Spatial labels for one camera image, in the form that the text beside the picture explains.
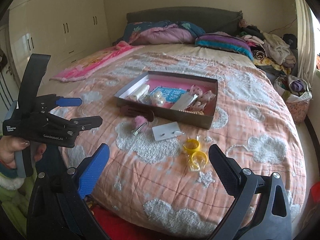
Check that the white comb hair clip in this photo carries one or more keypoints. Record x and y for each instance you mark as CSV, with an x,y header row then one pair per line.
x,y
139,92

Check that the cream wardrobe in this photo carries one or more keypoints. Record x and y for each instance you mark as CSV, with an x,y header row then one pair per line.
x,y
67,30

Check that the pink pompom hair clip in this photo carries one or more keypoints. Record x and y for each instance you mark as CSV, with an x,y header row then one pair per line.
x,y
140,125

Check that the shallow cardboard box tray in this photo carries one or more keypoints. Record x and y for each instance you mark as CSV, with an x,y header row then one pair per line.
x,y
203,120

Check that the peach cloud pattern quilt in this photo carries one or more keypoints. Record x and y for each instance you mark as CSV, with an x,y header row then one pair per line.
x,y
148,182

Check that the pink and blue book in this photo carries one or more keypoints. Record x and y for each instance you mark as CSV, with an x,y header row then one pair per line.
x,y
171,90

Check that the beige bed sheet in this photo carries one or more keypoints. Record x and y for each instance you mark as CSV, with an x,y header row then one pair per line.
x,y
180,48

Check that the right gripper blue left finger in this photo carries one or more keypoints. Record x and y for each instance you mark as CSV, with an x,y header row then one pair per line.
x,y
90,170

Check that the pink and navy duvet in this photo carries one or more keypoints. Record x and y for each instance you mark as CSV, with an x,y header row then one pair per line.
x,y
161,32

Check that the cream curtain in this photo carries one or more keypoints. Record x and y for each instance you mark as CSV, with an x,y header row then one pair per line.
x,y
305,42

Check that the polka dot tulle bow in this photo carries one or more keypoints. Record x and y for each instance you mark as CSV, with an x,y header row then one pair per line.
x,y
202,100

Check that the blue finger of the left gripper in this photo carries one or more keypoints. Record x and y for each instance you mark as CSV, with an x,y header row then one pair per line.
x,y
68,102

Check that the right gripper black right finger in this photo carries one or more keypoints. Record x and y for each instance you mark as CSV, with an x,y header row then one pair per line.
x,y
227,170

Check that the striped fuzzy left sleeve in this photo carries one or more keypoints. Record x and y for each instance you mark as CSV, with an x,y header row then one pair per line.
x,y
15,196

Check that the pile of clothes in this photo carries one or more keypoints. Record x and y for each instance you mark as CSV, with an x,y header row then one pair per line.
x,y
271,53

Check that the clear pearl claw clip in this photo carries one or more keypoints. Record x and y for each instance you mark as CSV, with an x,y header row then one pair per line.
x,y
157,99

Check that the white earring card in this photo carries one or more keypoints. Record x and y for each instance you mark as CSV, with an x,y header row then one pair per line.
x,y
166,131

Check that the red plastic bag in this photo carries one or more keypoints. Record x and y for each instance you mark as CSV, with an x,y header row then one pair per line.
x,y
314,197

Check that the floral laundry basket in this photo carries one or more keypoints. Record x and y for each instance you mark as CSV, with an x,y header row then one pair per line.
x,y
296,95

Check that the pink cartoon blanket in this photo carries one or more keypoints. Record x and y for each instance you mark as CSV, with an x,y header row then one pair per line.
x,y
84,68

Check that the dark green headboard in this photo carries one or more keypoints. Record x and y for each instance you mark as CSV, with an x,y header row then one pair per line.
x,y
209,19

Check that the purple teal striped pillow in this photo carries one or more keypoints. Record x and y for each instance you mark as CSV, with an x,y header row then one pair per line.
x,y
225,42

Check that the left hand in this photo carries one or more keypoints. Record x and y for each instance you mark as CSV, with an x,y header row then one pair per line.
x,y
8,146

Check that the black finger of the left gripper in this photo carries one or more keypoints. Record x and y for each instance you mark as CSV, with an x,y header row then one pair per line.
x,y
87,123

